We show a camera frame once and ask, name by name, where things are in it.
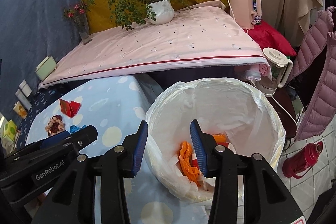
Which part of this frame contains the blue wrapper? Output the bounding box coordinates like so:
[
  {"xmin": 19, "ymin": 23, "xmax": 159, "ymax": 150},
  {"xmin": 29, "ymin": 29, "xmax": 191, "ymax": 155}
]
[{"xmin": 70, "ymin": 125, "xmax": 86, "ymax": 134}]

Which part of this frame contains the dark red scrunchie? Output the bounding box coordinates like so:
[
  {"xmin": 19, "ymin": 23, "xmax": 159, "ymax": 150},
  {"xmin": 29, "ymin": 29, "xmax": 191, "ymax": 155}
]
[{"xmin": 45, "ymin": 115, "xmax": 65, "ymax": 137}]

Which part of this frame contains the red white paper cup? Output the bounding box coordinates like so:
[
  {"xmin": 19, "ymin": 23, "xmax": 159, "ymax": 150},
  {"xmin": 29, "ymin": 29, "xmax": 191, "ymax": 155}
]
[{"xmin": 206, "ymin": 134, "xmax": 230, "ymax": 172}]

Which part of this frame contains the red envelope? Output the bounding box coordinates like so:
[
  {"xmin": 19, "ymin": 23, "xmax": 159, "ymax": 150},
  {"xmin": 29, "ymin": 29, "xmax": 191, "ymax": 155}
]
[{"xmin": 59, "ymin": 98, "xmax": 81, "ymax": 118}]

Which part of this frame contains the orange snack wrapper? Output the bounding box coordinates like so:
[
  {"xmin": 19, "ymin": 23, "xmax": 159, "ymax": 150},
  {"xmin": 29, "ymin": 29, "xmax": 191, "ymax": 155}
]
[{"xmin": 177, "ymin": 141, "xmax": 201, "ymax": 186}]

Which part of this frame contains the white tissue pile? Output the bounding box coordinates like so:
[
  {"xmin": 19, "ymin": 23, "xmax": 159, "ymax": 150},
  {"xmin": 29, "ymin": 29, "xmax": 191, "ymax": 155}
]
[{"xmin": 168, "ymin": 153, "xmax": 215, "ymax": 193}]

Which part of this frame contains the white lined trash bin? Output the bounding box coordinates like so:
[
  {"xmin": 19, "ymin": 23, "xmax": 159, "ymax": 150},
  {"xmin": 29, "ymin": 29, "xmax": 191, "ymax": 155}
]
[{"xmin": 145, "ymin": 78, "xmax": 285, "ymax": 205}]

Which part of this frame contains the light blue patterned tablecloth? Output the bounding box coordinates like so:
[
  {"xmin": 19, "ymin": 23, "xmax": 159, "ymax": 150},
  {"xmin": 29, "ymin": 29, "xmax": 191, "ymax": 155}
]
[{"xmin": 24, "ymin": 74, "xmax": 211, "ymax": 224}]

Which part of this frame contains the green yellow box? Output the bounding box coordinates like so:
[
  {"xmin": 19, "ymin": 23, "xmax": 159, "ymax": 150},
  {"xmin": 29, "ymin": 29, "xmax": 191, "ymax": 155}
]
[{"xmin": 1, "ymin": 120, "xmax": 18, "ymax": 143}]

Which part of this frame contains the orange print cup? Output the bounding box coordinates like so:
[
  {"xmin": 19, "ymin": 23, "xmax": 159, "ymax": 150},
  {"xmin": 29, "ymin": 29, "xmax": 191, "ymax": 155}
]
[{"xmin": 13, "ymin": 101, "xmax": 28, "ymax": 119}]

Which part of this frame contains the dark blue patterned cloth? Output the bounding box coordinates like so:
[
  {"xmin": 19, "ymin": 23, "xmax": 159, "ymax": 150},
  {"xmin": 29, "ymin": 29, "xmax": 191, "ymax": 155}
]
[{"xmin": 17, "ymin": 80, "xmax": 88, "ymax": 149}]

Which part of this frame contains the white jar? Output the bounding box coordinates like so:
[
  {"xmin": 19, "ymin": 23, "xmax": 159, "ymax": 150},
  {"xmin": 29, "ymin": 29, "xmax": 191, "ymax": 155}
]
[{"xmin": 19, "ymin": 80, "xmax": 33, "ymax": 98}]

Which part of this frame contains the green tissue box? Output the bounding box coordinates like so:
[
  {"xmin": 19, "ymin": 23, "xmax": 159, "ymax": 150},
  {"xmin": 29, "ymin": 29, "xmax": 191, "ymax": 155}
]
[{"xmin": 35, "ymin": 56, "xmax": 57, "ymax": 81}]

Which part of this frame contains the red thermos flask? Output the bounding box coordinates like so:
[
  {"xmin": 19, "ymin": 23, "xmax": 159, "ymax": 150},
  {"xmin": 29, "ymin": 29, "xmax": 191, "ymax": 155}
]
[{"xmin": 282, "ymin": 141, "xmax": 323, "ymax": 179}]

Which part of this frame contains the pink bed cover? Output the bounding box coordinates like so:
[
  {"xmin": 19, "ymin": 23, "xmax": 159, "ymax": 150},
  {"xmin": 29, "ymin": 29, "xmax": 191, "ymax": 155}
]
[{"xmin": 39, "ymin": 0, "xmax": 271, "ymax": 89}]

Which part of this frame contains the white blender jug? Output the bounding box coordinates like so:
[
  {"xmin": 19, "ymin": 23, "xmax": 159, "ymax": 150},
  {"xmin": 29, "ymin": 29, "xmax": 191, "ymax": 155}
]
[{"xmin": 255, "ymin": 47, "xmax": 293, "ymax": 97}]

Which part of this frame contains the pink puffer jacket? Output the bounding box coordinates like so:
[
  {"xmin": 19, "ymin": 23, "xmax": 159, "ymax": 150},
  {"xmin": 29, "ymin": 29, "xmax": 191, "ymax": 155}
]
[{"xmin": 288, "ymin": 6, "xmax": 335, "ymax": 141}]

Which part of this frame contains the glass vase with flowers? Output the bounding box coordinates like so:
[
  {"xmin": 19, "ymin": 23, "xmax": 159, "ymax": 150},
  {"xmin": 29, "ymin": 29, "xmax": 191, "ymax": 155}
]
[{"xmin": 64, "ymin": 2, "xmax": 92, "ymax": 45}]

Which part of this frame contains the pink electric kettle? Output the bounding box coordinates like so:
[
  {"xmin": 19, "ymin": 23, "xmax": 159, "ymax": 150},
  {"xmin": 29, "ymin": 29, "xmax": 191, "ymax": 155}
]
[{"xmin": 230, "ymin": 0, "xmax": 262, "ymax": 30}]

